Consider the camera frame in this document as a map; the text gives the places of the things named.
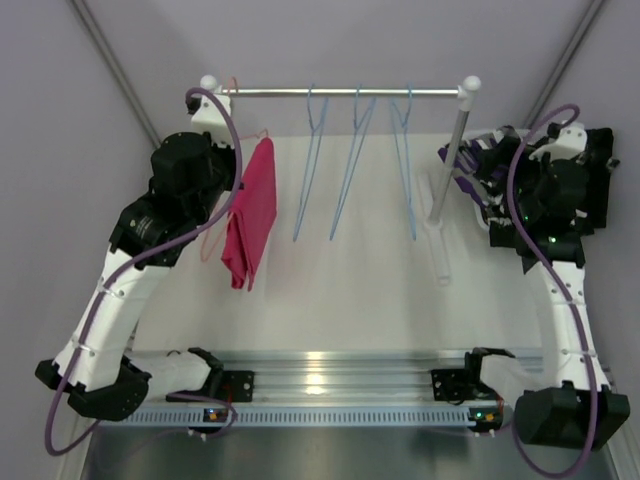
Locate purple camouflage trousers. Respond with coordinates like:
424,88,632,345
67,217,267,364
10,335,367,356
437,126,521,211

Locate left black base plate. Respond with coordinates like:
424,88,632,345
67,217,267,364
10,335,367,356
165,369,255,403

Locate pink trousers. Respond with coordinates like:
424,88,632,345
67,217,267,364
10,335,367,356
221,137,277,291

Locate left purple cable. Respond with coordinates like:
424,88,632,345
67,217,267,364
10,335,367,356
45,87,244,457

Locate white clothes rack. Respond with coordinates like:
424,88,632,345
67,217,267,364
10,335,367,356
199,74,482,287

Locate aluminium rail frame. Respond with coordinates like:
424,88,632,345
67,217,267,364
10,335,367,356
74,144,621,431

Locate black camouflage trousers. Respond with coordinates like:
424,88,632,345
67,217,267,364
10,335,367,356
468,123,620,272

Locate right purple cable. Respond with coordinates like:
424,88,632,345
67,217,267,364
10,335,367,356
469,103,601,475

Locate pink hanger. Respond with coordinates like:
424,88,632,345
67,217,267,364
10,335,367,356
200,75,270,263

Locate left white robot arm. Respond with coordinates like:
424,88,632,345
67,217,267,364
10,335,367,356
35,132,236,421

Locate blue hanger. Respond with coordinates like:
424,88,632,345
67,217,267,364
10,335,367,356
292,84,329,242
389,84,417,241
329,85,377,241

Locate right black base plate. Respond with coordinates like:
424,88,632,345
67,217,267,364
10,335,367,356
430,368,498,405

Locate white plastic basket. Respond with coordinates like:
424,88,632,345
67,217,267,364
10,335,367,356
464,128,536,231

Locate purple cable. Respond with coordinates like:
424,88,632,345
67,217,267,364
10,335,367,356
45,87,244,457
469,103,601,475

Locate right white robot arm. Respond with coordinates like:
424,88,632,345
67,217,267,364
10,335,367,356
456,143,631,451

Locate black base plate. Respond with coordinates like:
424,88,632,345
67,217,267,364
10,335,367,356
430,368,498,405
165,369,255,403

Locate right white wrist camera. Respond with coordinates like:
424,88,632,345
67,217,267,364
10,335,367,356
528,122,587,163

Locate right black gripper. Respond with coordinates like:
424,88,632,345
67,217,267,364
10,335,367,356
478,137,558,222

